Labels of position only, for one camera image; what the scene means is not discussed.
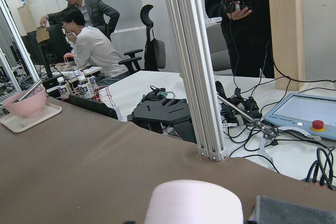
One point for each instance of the pink plastic cup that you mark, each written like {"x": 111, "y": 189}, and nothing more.
{"x": 193, "y": 201}

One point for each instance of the bottled drink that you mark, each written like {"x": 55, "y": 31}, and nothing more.
{"x": 84, "y": 87}
{"x": 63, "y": 88}

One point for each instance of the seated man white shirt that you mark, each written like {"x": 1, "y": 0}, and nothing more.
{"x": 92, "y": 47}

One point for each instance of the reacher grabber tool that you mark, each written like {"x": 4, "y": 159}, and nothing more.
{"x": 269, "y": 132}

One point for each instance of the standing man grey suit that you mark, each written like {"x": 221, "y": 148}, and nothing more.
{"x": 97, "y": 14}

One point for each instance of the black monitor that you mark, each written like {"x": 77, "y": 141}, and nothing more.
{"x": 48, "y": 51}

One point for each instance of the standing person in black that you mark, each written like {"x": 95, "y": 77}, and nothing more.
{"x": 246, "y": 28}

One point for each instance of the metal muddler in bowl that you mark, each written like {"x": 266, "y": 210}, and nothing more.
{"x": 29, "y": 91}

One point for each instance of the pink bowl with ice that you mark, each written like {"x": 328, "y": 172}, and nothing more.
{"x": 28, "y": 106}

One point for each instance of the blue teach pendant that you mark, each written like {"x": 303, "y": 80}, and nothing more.
{"x": 312, "y": 113}

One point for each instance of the grey folded cloth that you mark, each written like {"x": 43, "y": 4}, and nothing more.
{"x": 269, "y": 210}

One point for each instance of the beige plastic tray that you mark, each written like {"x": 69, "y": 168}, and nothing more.
{"x": 19, "y": 124}

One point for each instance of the black plastic bracket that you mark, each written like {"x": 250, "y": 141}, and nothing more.
{"x": 175, "y": 113}

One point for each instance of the aluminium frame post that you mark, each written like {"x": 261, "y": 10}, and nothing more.
{"x": 191, "y": 39}

